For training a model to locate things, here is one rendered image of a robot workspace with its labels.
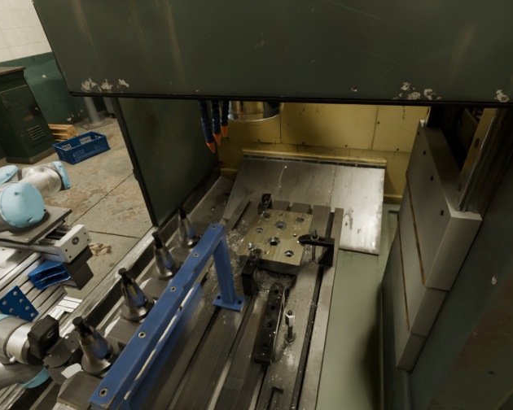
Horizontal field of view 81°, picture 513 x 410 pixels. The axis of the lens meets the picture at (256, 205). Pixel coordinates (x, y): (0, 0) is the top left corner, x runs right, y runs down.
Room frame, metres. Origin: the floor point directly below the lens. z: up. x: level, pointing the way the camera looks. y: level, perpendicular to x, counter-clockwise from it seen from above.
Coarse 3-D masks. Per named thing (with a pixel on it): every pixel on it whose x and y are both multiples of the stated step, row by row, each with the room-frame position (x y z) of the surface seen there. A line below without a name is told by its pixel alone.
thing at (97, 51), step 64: (64, 0) 0.50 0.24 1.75; (128, 0) 0.46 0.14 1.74; (192, 0) 0.43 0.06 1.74; (256, 0) 0.40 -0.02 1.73; (320, 0) 0.38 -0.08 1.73; (384, 0) 0.36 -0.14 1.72; (448, 0) 0.34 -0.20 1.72; (512, 0) 0.32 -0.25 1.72; (64, 64) 0.51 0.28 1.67; (128, 64) 0.47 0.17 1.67; (192, 64) 0.44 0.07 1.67; (256, 64) 0.41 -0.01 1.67; (320, 64) 0.38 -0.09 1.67; (384, 64) 0.35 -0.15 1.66; (448, 64) 0.33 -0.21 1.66; (512, 64) 0.31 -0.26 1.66
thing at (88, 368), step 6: (114, 342) 0.32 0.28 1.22; (114, 348) 0.31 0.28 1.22; (120, 348) 0.32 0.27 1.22; (114, 354) 0.30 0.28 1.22; (120, 354) 0.31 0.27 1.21; (84, 360) 0.29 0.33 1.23; (108, 360) 0.29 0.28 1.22; (114, 360) 0.30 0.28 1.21; (84, 366) 0.28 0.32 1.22; (90, 366) 0.28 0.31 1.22; (102, 366) 0.28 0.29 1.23; (108, 366) 0.28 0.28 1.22; (90, 372) 0.27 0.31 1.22; (96, 372) 0.27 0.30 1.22; (102, 372) 0.27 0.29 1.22
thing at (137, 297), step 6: (132, 282) 0.41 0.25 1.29; (126, 288) 0.39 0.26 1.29; (132, 288) 0.40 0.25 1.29; (138, 288) 0.41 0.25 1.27; (126, 294) 0.39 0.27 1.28; (132, 294) 0.39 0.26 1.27; (138, 294) 0.40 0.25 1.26; (144, 294) 0.41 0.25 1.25; (126, 300) 0.39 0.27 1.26; (132, 300) 0.39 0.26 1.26; (138, 300) 0.39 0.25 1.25; (144, 300) 0.40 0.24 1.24; (126, 306) 0.39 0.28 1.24; (132, 306) 0.39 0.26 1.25; (138, 306) 0.39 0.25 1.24; (144, 306) 0.40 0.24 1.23; (132, 312) 0.38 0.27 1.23
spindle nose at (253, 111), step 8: (232, 104) 0.69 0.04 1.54; (240, 104) 0.68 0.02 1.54; (248, 104) 0.67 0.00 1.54; (256, 104) 0.68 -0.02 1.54; (264, 104) 0.68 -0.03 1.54; (272, 104) 0.69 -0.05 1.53; (280, 104) 0.71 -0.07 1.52; (232, 112) 0.69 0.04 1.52; (240, 112) 0.68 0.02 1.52; (248, 112) 0.68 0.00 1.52; (256, 112) 0.67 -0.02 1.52; (264, 112) 0.68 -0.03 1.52; (272, 112) 0.69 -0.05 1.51; (280, 112) 0.71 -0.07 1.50; (240, 120) 0.68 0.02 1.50; (248, 120) 0.68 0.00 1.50; (256, 120) 0.68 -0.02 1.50
